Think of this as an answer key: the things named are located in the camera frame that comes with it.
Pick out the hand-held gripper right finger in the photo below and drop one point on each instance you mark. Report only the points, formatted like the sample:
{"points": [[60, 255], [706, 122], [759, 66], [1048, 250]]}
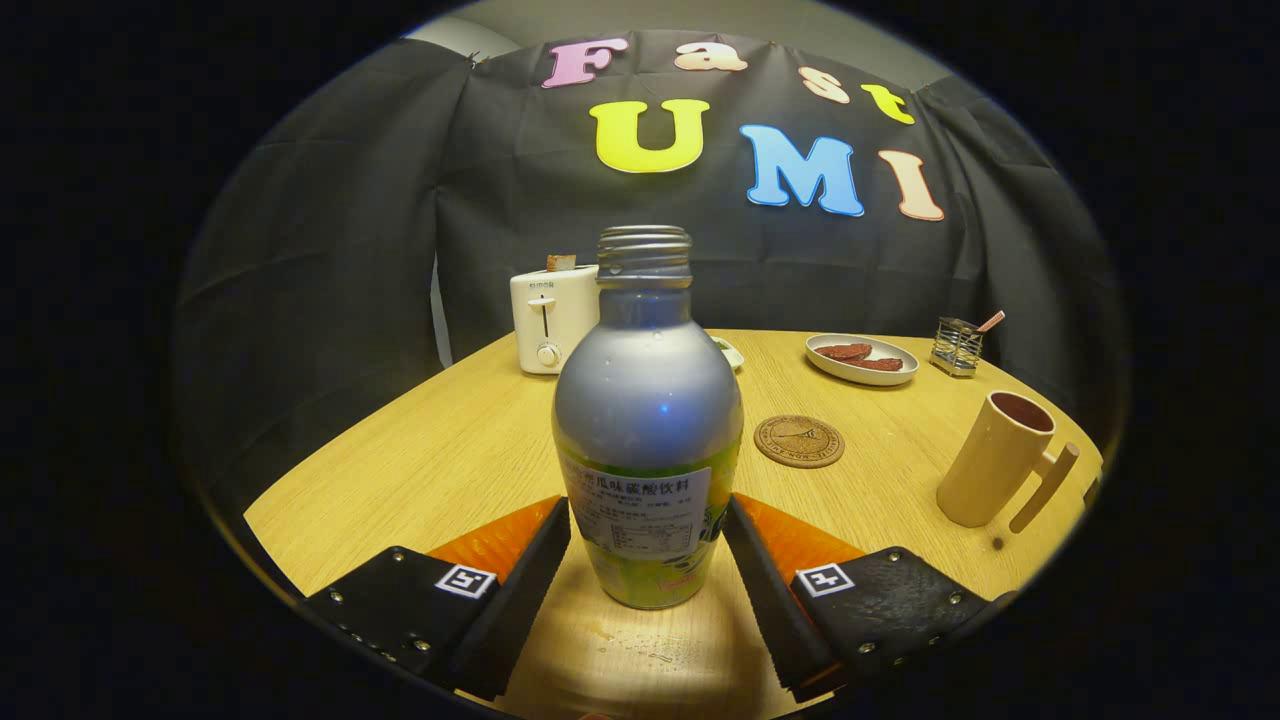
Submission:
{"points": [[775, 610]]}

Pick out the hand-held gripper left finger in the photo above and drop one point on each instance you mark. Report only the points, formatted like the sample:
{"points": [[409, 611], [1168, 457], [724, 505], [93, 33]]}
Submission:
{"points": [[520, 600]]}

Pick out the round wooden coaster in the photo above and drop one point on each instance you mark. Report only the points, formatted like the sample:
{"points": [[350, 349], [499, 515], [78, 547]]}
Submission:
{"points": [[799, 441]]}

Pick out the silver green juice bottle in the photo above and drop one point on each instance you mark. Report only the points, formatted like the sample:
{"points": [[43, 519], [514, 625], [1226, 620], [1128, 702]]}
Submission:
{"points": [[648, 400]]}

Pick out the wooden table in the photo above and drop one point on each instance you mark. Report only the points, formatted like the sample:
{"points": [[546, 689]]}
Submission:
{"points": [[450, 450]]}

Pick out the white oval plate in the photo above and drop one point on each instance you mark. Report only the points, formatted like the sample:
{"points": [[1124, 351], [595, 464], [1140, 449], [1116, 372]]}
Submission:
{"points": [[860, 376]]}

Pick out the white divided bean dish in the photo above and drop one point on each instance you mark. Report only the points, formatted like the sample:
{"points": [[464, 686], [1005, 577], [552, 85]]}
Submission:
{"points": [[730, 352]]}

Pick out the brown meat slice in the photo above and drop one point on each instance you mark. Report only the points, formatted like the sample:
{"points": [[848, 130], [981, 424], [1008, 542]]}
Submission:
{"points": [[880, 364], [845, 351]]}

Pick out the white toaster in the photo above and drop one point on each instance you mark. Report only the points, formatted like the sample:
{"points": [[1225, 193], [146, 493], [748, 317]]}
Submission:
{"points": [[555, 320]]}

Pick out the toast slice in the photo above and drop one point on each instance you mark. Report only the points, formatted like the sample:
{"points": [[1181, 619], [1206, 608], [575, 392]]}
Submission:
{"points": [[561, 263]]}

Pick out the pink pen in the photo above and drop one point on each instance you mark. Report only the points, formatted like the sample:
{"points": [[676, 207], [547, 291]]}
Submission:
{"points": [[991, 321]]}

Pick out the black backdrop cloth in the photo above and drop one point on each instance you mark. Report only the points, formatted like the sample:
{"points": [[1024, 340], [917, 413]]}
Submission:
{"points": [[350, 250]]}

